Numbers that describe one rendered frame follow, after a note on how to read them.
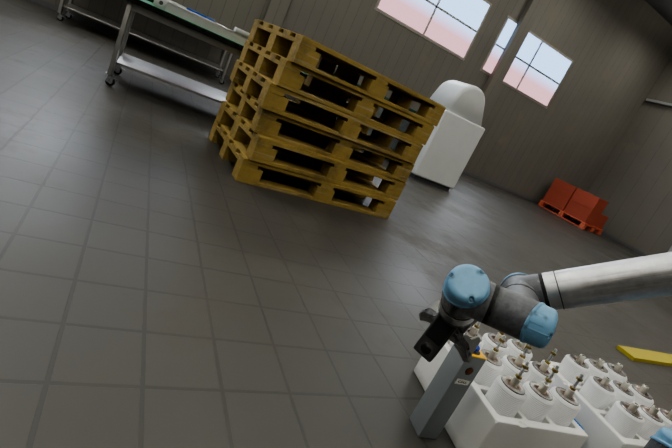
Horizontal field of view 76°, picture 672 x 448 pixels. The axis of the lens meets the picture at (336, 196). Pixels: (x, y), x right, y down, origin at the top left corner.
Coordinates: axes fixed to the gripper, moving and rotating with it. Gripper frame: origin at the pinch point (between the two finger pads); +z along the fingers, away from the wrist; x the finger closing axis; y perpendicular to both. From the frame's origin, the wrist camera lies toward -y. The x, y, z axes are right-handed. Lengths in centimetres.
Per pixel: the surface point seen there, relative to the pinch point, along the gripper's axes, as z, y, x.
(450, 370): 27.8, 2.2, -4.7
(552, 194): 892, 704, 138
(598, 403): 74, 42, -46
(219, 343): 20, -44, 46
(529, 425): 40, 10, -30
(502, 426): 35.2, 2.8, -24.1
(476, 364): 25.4, 8.3, -8.7
